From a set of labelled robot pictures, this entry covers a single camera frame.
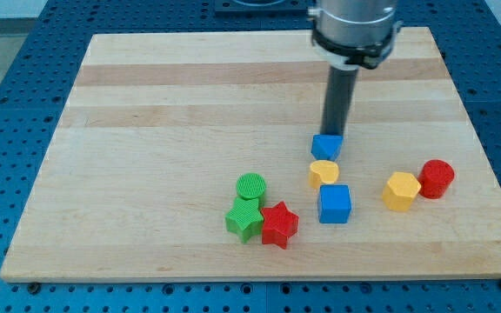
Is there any blue triangle block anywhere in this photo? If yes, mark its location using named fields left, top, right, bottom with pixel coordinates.
left=311, top=134, right=344, bottom=161

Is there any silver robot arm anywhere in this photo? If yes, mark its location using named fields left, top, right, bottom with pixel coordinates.
left=308, top=0, right=401, bottom=70

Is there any wooden board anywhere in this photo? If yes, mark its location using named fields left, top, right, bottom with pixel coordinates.
left=0, top=27, right=501, bottom=283

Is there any green cylinder block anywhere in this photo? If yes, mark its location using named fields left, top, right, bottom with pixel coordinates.
left=236, top=172, right=267, bottom=207

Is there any green star block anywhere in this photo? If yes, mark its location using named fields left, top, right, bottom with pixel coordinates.
left=224, top=196, right=264, bottom=243

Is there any yellow heart block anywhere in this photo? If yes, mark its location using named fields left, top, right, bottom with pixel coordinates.
left=308, top=160, right=339, bottom=190

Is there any red star block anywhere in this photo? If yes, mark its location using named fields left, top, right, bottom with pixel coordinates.
left=261, top=202, right=299, bottom=250

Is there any blue cube block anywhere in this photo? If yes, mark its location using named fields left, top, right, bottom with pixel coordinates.
left=317, top=184, right=352, bottom=223

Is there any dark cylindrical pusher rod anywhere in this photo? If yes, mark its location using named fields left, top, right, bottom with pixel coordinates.
left=320, top=67, right=358, bottom=136

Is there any yellow hexagon block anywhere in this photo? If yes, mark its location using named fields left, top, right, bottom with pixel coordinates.
left=382, top=171, right=421, bottom=212

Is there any red cylinder block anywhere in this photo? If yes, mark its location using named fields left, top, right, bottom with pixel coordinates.
left=418, top=159, right=455, bottom=199

